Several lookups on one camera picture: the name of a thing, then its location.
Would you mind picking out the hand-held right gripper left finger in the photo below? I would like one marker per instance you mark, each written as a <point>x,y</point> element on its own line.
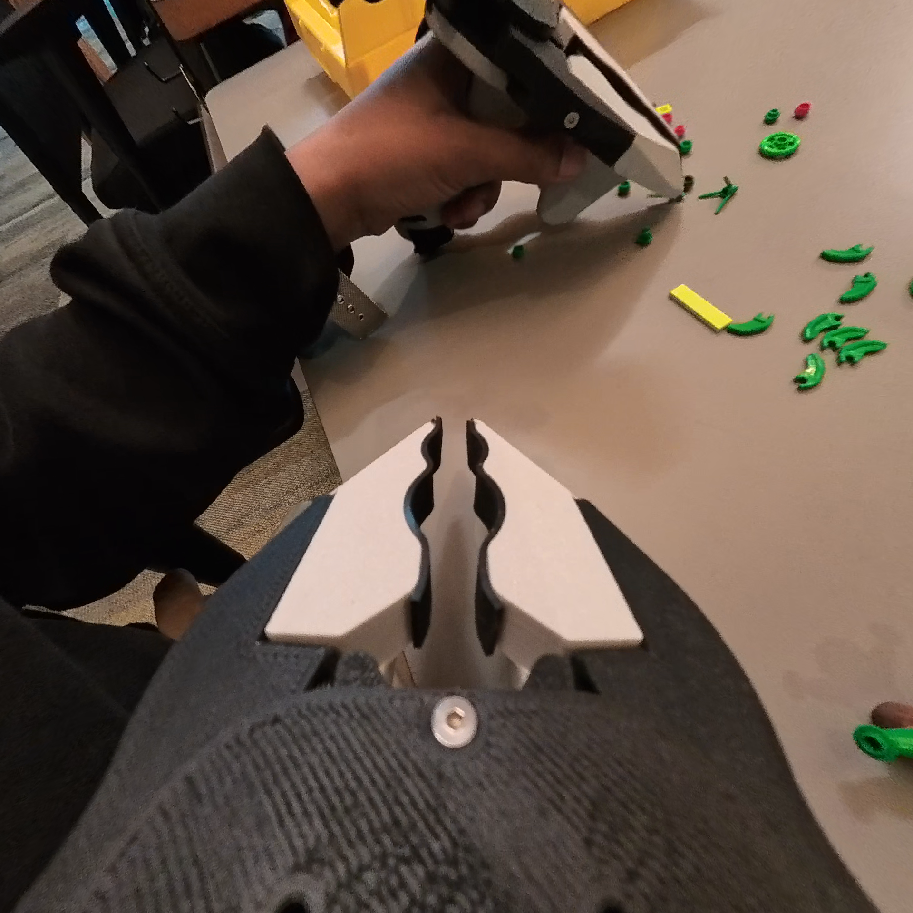
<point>349,570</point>

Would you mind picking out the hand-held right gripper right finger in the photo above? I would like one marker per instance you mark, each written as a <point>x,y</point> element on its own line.
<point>556,570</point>

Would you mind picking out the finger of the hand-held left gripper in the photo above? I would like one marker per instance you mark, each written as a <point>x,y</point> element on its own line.
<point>606,85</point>
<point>660,168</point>

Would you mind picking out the person's left forearm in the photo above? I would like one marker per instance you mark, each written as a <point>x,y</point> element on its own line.
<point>142,321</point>

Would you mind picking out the person's left hand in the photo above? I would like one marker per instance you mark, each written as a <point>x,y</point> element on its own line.
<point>399,157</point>

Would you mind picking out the green pronged stem piece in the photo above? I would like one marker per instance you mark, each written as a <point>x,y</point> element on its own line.
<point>726,191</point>

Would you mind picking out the green round gear piece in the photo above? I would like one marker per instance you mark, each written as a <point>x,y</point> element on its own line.
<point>769,150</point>

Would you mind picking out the yellow plastic bin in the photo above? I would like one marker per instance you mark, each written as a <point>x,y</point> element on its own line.
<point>371,43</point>

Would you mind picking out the yellow flat brick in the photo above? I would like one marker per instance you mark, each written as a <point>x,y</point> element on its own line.
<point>701,308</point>

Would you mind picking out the scattered green leaf pieces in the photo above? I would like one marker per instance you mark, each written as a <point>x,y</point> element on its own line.
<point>842,335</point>

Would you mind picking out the person's black clothing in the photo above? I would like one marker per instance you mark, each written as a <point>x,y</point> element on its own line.
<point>57,713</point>

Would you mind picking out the brown round piece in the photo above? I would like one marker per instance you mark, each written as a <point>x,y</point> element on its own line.
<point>895,715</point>

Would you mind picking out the green tube connector piece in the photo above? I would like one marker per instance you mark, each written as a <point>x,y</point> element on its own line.
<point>891,745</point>

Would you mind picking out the black office chair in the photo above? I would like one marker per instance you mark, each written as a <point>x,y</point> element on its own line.
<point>43,107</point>

